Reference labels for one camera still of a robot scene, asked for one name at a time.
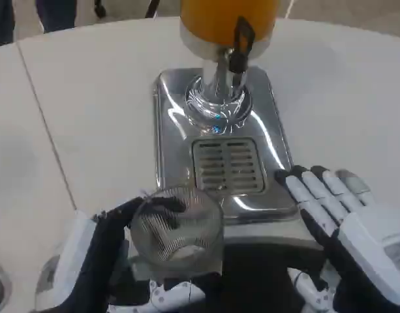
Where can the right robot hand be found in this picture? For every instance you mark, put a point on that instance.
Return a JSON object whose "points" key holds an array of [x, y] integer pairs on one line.
{"points": [[366, 241]]}

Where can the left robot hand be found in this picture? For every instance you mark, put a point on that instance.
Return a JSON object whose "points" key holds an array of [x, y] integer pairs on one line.
{"points": [[98, 247]]}

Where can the clear ribbed glass cup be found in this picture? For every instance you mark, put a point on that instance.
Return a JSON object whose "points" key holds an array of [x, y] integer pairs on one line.
{"points": [[183, 234]]}

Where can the steel drip tray grid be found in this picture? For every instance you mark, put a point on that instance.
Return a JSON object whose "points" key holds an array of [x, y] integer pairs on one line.
{"points": [[228, 164]]}

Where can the black tap lever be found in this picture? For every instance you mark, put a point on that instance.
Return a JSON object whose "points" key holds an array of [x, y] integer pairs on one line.
{"points": [[239, 60]]}

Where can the person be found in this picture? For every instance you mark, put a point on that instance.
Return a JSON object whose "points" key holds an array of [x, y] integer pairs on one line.
{"points": [[0, 19], [56, 13]]}

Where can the orange juice drink dispenser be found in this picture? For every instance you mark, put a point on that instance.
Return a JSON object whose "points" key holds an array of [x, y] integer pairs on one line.
{"points": [[219, 23]]}

